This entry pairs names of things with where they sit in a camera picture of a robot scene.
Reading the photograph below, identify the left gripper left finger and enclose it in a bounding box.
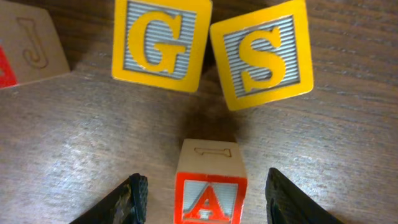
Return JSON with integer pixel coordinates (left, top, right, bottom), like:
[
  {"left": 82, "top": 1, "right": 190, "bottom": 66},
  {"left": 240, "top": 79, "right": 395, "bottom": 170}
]
[{"left": 71, "top": 173, "right": 148, "bottom": 224}]

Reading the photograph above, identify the yellow block of pair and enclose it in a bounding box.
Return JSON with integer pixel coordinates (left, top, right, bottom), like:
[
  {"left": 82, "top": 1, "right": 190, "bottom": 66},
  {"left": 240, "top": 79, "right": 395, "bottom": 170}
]
[
  {"left": 111, "top": 0, "right": 213, "bottom": 93},
  {"left": 210, "top": 0, "right": 314, "bottom": 111}
]

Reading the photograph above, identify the yellow block left of pair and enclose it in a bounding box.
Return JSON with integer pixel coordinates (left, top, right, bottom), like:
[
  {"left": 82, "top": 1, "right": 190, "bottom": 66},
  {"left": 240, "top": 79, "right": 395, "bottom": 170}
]
[{"left": 111, "top": 0, "right": 213, "bottom": 93}]

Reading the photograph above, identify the yellow block right of pair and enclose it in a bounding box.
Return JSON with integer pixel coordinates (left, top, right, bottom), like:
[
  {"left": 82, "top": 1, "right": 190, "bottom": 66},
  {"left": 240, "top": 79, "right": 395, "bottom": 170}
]
[{"left": 210, "top": 0, "right": 314, "bottom": 111}]

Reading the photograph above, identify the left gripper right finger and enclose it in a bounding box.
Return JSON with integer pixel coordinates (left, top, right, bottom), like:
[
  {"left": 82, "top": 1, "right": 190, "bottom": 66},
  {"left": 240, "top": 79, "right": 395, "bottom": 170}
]
[{"left": 265, "top": 167, "right": 343, "bottom": 224}]

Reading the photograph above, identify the red A block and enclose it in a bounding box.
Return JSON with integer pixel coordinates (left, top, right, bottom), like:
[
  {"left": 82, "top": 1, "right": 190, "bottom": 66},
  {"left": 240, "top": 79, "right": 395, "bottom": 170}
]
[{"left": 174, "top": 139, "right": 248, "bottom": 224}]

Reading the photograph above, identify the red X block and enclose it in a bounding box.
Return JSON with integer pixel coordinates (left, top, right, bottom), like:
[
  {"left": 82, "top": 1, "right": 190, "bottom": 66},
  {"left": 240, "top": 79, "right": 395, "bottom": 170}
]
[{"left": 1, "top": 1, "right": 70, "bottom": 89}]

